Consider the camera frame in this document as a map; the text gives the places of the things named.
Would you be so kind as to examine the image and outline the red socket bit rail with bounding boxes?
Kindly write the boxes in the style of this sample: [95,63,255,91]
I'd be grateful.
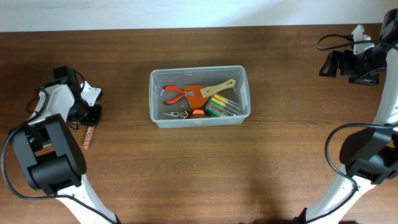
[83,126,95,150]

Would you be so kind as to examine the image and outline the orange black needle-nose pliers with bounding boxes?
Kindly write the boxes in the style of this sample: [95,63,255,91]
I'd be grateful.
[164,110,211,119]

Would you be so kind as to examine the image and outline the red handled cutting pliers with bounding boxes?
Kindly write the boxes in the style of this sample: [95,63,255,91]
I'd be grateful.
[164,86,194,105]

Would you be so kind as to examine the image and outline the orange scraper wooden handle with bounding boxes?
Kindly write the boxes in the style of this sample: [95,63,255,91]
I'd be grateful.
[184,79,236,110]

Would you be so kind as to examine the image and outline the colourful screwdriver set case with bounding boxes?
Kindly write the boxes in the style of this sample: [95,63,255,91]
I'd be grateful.
[205,94,242,117]

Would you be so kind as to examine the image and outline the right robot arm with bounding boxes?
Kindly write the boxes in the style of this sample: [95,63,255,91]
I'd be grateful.
[293,9,397,223]

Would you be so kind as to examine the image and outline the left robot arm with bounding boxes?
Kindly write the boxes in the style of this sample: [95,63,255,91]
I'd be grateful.
[6,66,120,223]

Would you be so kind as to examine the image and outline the clear plastic container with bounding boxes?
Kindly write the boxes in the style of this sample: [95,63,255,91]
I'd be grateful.
[149,65,251,129]

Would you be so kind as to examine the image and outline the left black cable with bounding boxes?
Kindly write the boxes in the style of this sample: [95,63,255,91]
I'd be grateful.
[1,70,118,224]

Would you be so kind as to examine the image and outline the black cable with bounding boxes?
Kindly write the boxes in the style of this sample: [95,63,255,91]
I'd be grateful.
[306,33,398,224]
[1,70,118,224]

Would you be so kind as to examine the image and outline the right black cable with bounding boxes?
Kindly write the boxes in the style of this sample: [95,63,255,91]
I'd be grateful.
[306,33,398,224]

